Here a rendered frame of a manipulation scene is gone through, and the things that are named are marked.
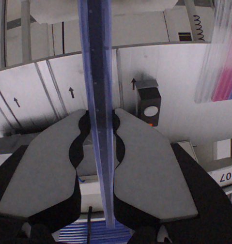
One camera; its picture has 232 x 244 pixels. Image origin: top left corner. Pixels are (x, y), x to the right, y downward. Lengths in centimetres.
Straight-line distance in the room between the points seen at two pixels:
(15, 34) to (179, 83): 214
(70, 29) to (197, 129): 184
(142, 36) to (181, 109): 173
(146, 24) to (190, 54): 184
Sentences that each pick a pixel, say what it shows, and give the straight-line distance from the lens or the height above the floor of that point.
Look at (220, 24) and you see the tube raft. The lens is 34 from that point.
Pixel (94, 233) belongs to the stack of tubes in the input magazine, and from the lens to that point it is 62.
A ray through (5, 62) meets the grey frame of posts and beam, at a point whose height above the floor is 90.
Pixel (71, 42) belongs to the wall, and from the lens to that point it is 212.
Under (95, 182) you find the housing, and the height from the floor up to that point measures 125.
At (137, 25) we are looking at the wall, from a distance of 216.
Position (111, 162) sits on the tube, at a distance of 16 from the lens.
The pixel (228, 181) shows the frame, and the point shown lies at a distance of 69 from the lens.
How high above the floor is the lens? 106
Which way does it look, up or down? 7 degrees up
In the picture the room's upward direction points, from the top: 172 degrees clockwise
